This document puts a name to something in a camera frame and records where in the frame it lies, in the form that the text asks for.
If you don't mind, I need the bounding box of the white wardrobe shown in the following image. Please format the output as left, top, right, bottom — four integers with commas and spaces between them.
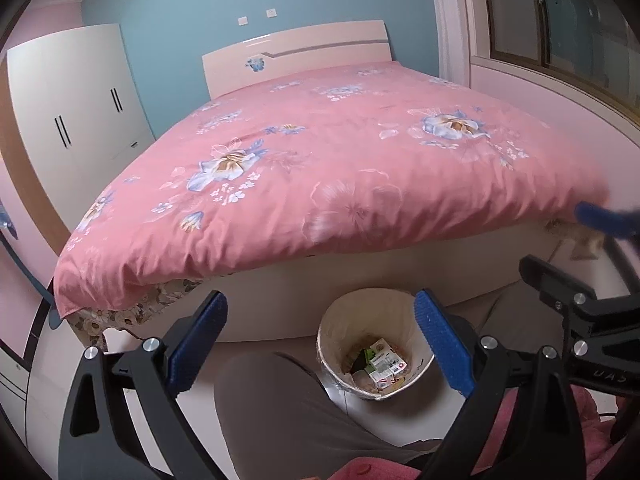
6, 23, 156, 233

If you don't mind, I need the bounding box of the cream waste bin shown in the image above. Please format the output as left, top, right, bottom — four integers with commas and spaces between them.
317, 288, 437, 401

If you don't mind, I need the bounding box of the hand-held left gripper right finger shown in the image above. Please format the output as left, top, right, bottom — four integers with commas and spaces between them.
414, 289, 587, 480

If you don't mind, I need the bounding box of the window with dark frame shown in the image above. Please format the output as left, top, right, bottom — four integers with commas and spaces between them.
477, 0, 640, 128

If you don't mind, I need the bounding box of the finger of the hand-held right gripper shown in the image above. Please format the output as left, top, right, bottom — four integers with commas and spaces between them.
519, 255, 640, 357
574, 201, 640, 288

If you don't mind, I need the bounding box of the person's grey trouser leg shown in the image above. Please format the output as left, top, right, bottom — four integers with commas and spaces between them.
214, 351, 451, 480
479, 287, 567, 356

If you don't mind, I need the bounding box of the pink floral blanket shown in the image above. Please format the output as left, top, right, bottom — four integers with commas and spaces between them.
52, 60, 612, 321

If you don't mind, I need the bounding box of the green box with red mark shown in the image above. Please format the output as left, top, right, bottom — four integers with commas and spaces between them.
364, 338, 405, 378

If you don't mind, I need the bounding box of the white bed frame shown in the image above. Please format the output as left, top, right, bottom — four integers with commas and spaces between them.
102, 217, 581, 345

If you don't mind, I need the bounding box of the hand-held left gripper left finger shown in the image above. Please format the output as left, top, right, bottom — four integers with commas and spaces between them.
59, 290, 229, 480

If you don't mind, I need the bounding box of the brown floral bed sheet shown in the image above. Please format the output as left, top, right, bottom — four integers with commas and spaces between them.
65, 220, 608, 346

